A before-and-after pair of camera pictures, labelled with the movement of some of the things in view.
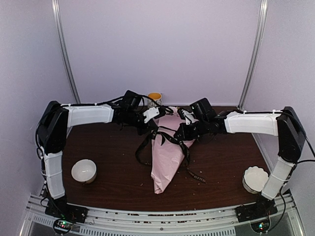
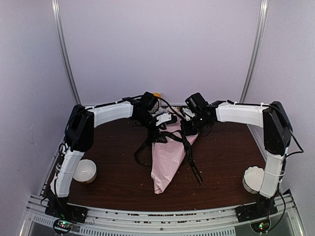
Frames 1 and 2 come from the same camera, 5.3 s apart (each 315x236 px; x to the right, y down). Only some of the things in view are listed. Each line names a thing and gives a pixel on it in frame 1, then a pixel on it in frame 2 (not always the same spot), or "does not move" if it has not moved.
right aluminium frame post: [245, 97] does not move
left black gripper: [151, 125] → [154, 138]
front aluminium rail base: [221, 222] does not move
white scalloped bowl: [254, 179] does not move
